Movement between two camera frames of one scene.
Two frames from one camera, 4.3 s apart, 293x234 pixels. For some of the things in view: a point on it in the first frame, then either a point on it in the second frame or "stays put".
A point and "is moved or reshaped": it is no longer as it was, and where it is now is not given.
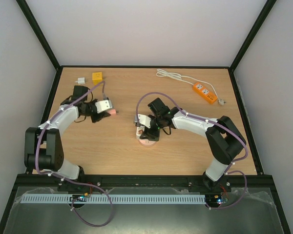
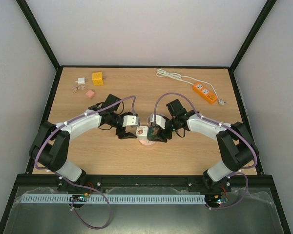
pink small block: (112, 111) is moved or reshaped
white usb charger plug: (80, 80) stays put
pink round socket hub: (146, 143) stays put
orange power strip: (208, 95) stays put
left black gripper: (104, 114) -> (122, 134)
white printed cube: (139, 130) stays put
